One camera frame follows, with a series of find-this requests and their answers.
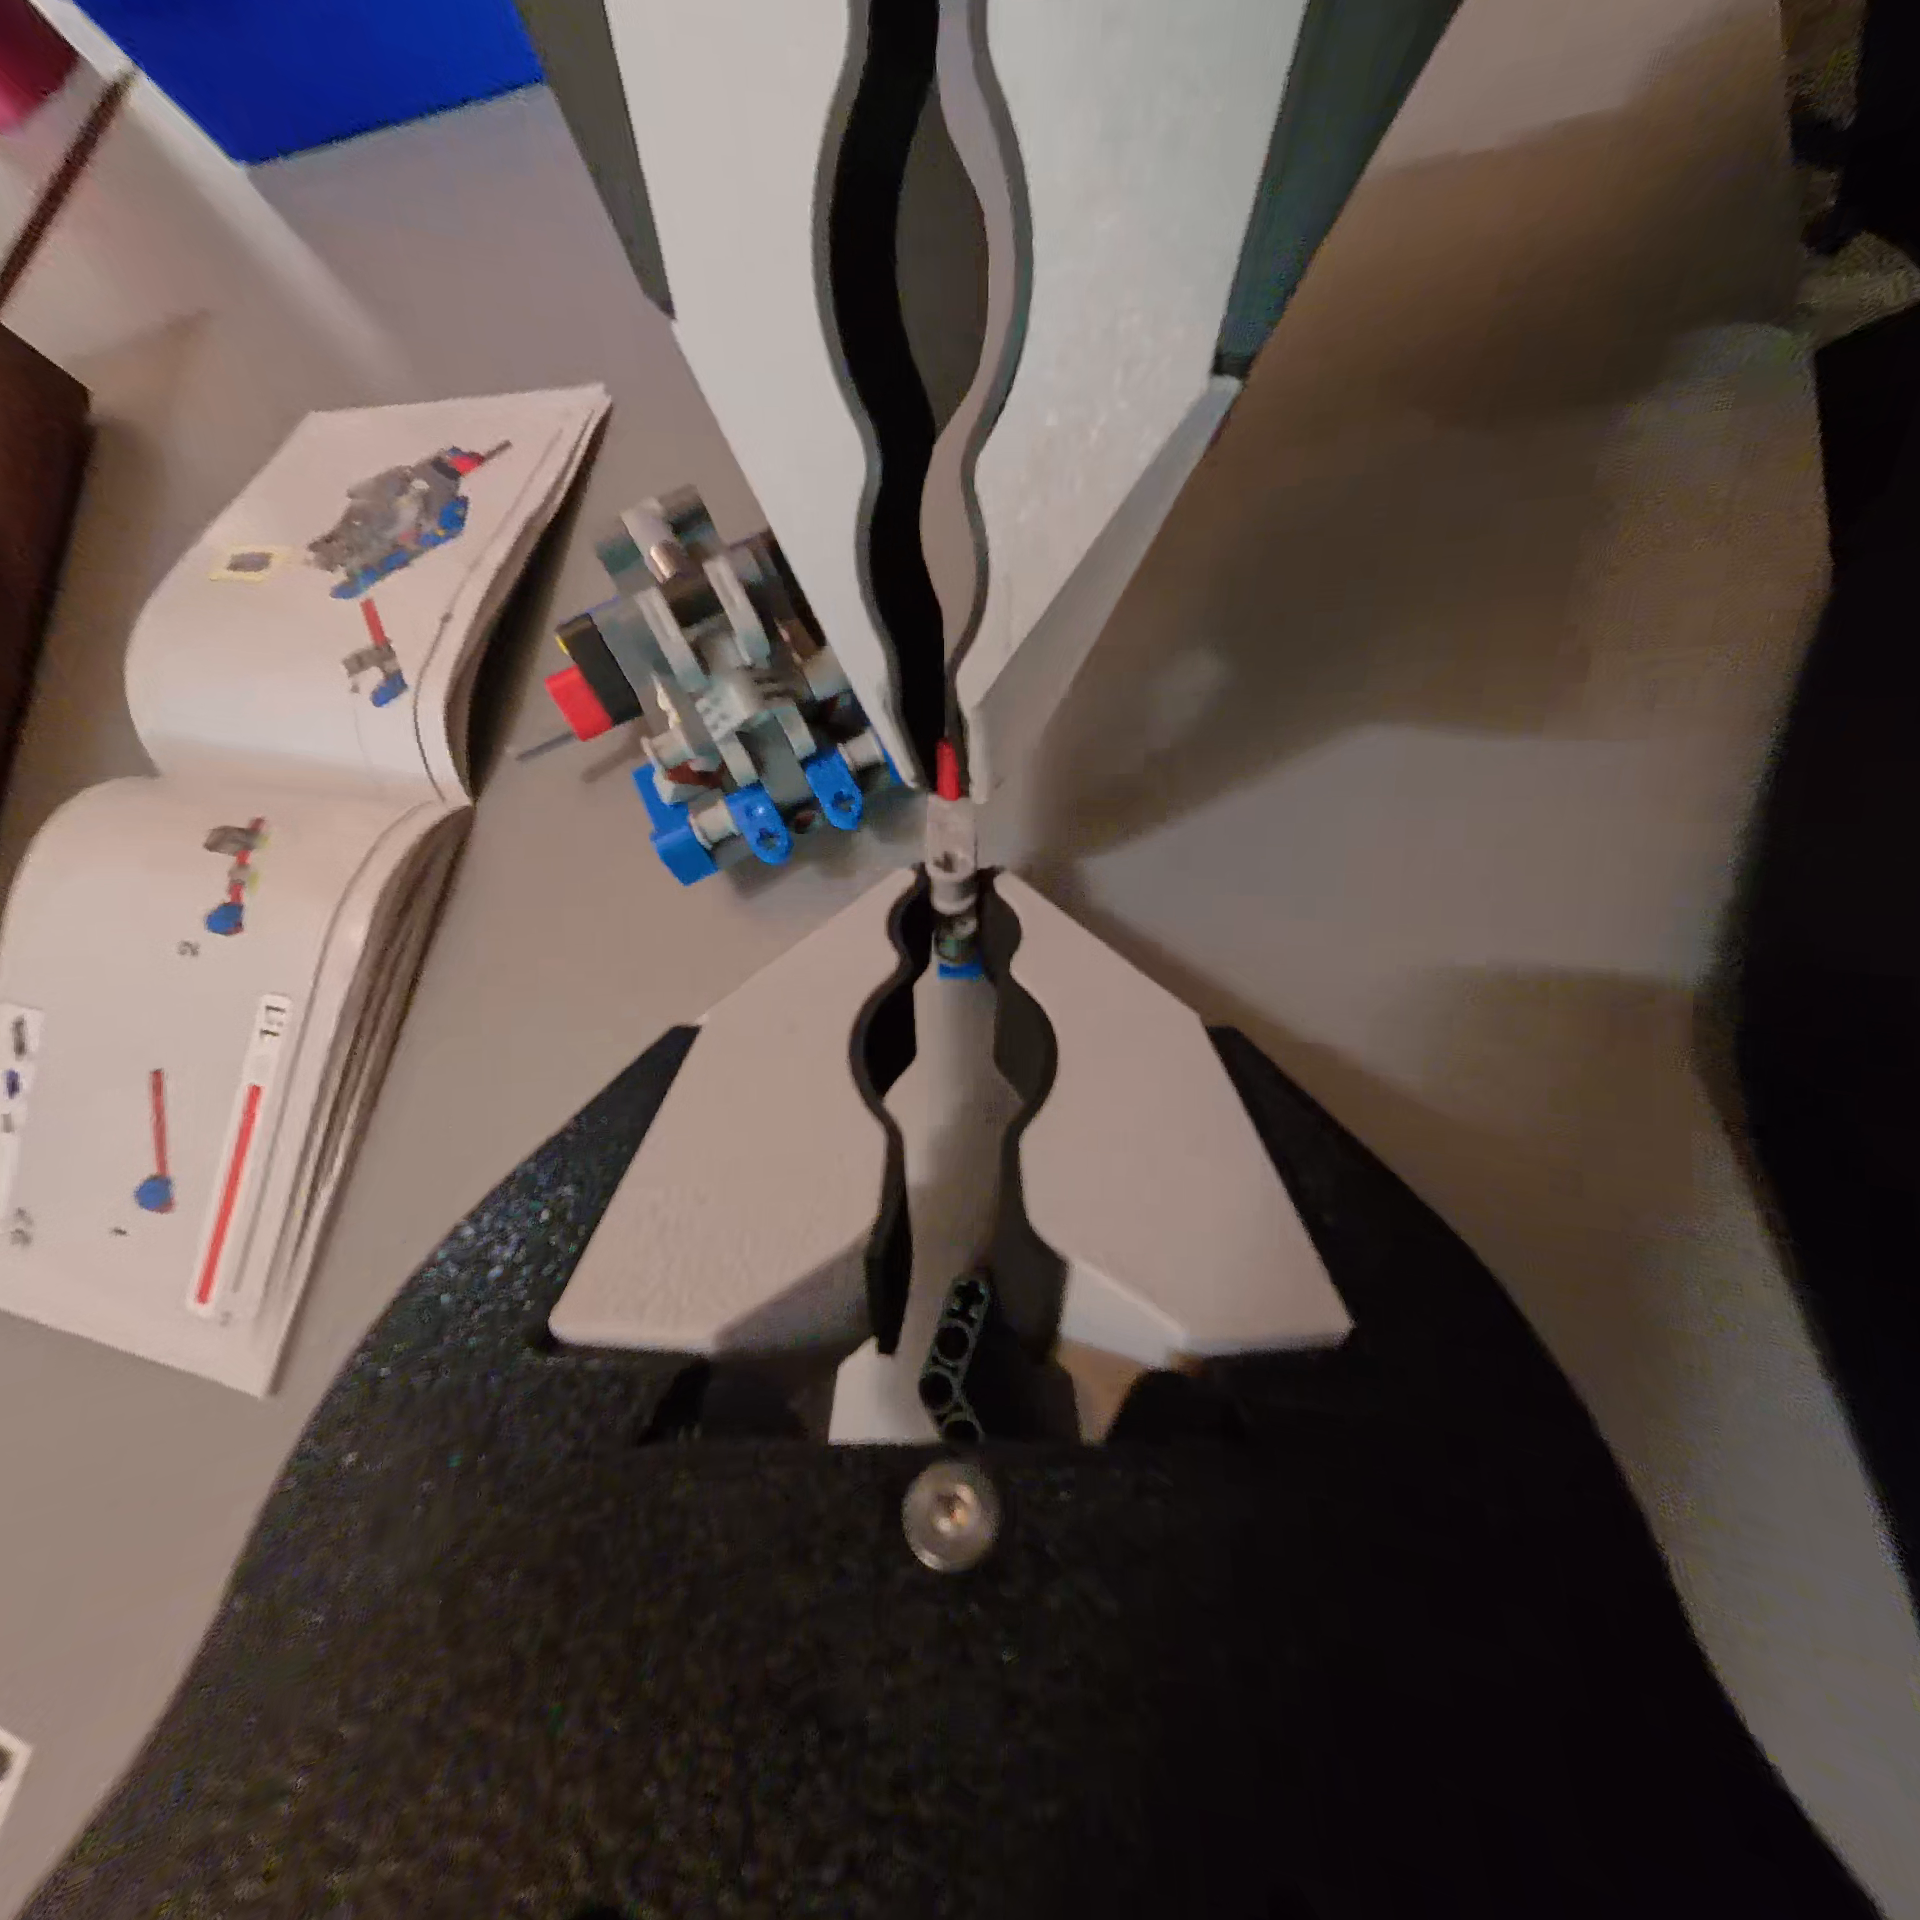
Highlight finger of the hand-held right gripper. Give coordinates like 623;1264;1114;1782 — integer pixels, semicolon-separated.
930;0;1310;794
600;0;963;794

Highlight magenta metal tumbler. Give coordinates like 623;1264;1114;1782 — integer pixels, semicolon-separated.
0;0;82;142

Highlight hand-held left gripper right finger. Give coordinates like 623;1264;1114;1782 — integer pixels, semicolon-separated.
980;879;1355;1363

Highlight lego set box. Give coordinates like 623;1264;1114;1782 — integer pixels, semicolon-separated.
0;323;96;759

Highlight red axle lego subassembly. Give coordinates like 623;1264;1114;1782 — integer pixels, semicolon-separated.
917;735;993;990

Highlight blue plastic bin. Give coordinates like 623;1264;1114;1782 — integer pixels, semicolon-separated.
68;0;546;167

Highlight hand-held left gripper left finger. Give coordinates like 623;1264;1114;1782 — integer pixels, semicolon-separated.
548;882;924;1446

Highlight brown wooden stick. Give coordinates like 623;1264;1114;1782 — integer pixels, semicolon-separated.
0;71;142;302

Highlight black lego beam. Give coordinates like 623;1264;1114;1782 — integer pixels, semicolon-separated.
915;1271;1003;1451

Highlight lego vehicle assembly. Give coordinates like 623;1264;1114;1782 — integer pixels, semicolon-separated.
509;484;920;891

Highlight open lego instruction booklet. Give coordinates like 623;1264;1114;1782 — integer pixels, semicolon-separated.
0;381;618;1400

